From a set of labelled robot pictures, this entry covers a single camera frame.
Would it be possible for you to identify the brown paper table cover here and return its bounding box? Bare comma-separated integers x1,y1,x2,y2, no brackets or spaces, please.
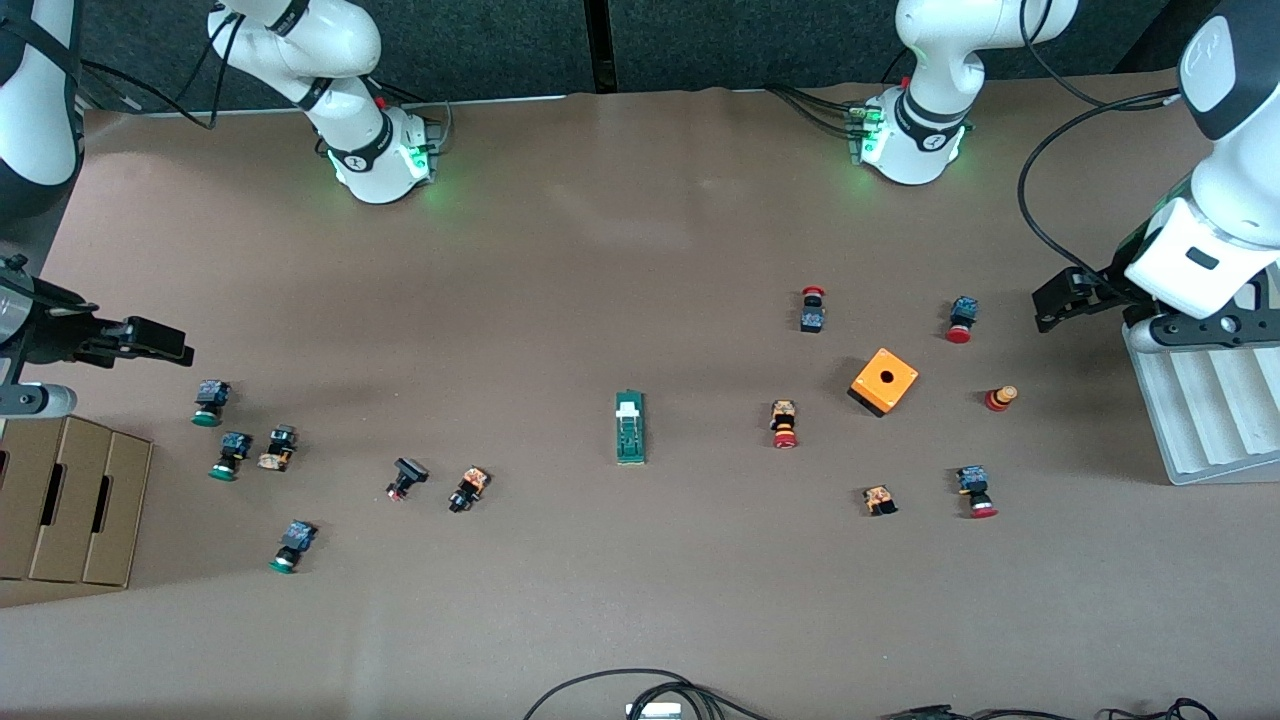
0,58,1280,720

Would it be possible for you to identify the orange button enclosure box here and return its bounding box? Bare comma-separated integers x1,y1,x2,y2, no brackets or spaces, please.
848,347,920,419

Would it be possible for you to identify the green load switch white handle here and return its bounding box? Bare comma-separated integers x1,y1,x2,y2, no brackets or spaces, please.
614,389,649,466

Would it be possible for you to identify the black vertical panel post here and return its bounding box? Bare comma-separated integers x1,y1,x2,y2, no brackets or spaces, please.
585,0,617,94

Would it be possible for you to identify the black base cable bundle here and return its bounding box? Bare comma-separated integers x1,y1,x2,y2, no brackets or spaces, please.
768,84,866,137

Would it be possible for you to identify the white ridged tray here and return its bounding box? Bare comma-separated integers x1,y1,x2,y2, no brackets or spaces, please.
1122,325,1280,487

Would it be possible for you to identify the black looped cable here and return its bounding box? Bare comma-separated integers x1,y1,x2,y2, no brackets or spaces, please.
522,668,776,720

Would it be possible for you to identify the brown cardboard box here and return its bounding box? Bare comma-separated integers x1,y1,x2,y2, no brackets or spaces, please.
0,415,153,588

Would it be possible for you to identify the green cap push button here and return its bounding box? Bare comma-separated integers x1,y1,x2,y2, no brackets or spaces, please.
208,431,253,482
268,520,319,575
192,379,232,428

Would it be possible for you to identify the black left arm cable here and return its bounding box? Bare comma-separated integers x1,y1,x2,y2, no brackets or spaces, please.
1016,0,1183,276

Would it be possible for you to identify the black cap orange push button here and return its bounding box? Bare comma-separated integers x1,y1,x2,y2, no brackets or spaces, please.
448,466,491,515
257,424,299,473

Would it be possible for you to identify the black square red switch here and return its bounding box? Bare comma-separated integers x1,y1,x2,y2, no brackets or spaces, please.
385,457,430,502

